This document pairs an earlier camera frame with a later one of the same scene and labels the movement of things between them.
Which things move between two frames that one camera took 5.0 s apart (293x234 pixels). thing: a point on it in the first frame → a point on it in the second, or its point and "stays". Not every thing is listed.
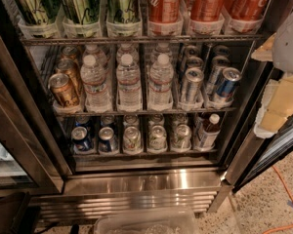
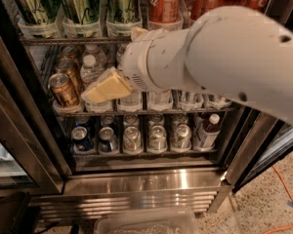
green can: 122,4 stays
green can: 80,4 stays
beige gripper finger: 265,52 → 155,59
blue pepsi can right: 107,142 stays
